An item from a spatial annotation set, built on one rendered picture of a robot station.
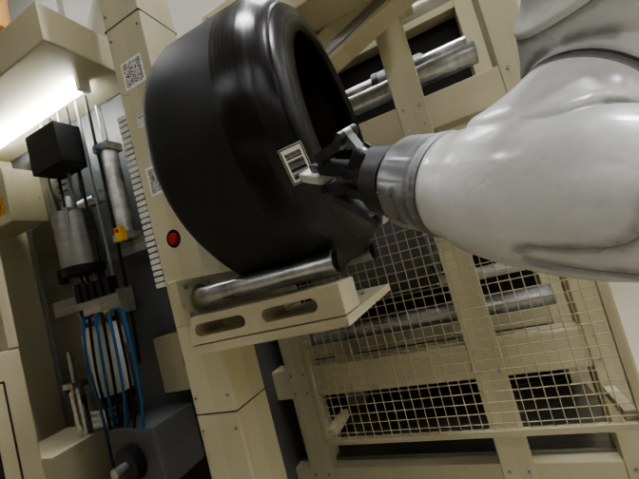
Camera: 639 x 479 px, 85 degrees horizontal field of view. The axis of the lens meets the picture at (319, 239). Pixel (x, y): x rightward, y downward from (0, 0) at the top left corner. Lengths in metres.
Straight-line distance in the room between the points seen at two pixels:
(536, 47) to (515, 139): 0.11
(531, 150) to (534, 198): 0.03
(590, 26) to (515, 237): 0.15
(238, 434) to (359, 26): 1.19
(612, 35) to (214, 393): 0.91
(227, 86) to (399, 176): 0.37
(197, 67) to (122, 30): 0.54
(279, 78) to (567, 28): 0.41
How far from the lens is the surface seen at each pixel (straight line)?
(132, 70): 1.12
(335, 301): 0.62
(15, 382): 0.97
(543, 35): 0.33
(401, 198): 0.30
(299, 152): 0.56
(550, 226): 0.22
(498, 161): 0.23
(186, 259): 0.92
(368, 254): 0.90
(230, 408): 0.94
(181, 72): 0.69
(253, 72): 0.60
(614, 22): 0.31
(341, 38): 1.26
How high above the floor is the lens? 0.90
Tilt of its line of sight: 4 degrees up
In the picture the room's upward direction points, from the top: 15 degrees counter-clockwise
